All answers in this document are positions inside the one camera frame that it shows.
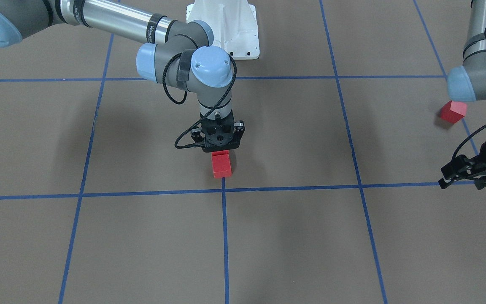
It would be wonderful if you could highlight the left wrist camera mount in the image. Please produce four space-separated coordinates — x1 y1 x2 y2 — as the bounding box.
438 155 486 189

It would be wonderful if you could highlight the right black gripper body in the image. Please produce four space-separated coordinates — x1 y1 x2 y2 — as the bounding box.
201 112 242 153

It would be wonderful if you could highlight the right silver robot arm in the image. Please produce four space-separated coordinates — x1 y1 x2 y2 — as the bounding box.
0 0 245 153

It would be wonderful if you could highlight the red block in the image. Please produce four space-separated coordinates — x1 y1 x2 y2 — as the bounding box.
212 165 233 179
211 150 231 167
438 100 467 124

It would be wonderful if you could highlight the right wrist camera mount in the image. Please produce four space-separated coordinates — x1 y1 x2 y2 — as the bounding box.
191 120 245 150

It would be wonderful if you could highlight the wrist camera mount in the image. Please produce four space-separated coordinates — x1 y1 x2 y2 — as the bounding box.
438 155 486 189
191 120 245 150

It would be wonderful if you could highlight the white camera pillar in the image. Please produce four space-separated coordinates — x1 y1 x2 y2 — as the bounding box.
186 0 260 60

